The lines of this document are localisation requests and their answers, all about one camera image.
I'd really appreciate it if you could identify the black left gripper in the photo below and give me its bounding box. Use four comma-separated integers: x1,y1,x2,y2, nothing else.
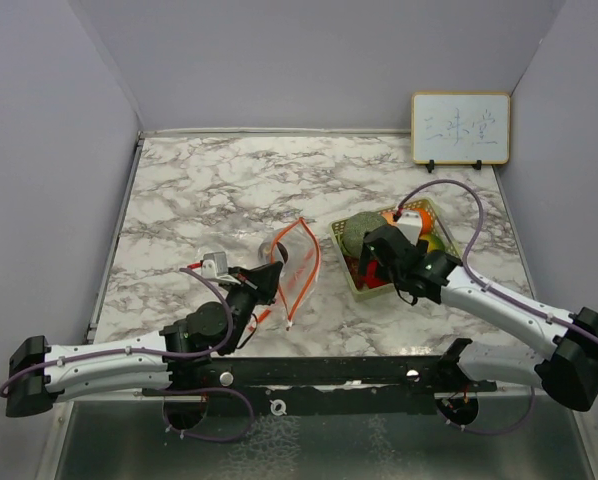
216,261,282,355

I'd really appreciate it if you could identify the red apple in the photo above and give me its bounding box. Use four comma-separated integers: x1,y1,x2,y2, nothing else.
357,260,390,290

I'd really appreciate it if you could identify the orange fruit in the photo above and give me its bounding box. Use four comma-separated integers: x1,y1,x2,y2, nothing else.
381,208,434,235

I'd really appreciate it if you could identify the yellow green mango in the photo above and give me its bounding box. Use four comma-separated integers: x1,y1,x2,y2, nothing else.
419,233,446,253

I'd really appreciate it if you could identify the clear zip top bag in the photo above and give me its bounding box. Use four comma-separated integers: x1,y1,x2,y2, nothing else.
257,217,322,329

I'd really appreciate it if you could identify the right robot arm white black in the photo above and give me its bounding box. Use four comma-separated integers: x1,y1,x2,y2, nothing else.
359,225,598,412

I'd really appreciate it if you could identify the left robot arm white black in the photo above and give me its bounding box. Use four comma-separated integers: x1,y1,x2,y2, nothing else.
0,258,283,418

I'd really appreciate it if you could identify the green netted melon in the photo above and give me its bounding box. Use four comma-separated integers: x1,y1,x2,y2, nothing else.
341,211,387,258

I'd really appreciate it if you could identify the dark purple grape bunch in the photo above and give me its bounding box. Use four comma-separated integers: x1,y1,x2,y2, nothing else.
273,243,289,263

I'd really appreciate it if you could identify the pale green plastic basket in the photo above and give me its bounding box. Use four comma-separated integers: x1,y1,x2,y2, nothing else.
328,197,463,302

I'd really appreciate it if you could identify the small framed whiteboard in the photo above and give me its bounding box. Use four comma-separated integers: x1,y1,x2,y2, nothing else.
411,92,511,167

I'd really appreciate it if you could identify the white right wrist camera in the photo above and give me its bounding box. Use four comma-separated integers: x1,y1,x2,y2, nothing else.
393,210,423,245

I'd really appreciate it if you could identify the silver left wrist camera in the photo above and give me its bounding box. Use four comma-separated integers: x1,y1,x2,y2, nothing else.
187,252,229,282

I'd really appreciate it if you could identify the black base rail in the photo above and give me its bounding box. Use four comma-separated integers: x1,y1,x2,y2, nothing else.
142,355,496,416

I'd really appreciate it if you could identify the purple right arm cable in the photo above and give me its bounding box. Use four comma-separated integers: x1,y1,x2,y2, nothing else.
397,178,598,437

